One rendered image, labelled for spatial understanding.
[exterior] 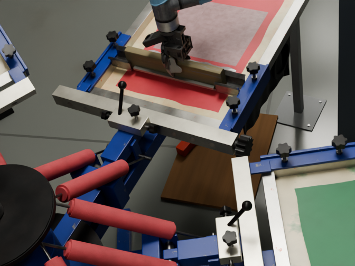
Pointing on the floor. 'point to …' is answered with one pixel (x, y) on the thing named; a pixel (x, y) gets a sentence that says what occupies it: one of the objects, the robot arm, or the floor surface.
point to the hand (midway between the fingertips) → (174, 68)
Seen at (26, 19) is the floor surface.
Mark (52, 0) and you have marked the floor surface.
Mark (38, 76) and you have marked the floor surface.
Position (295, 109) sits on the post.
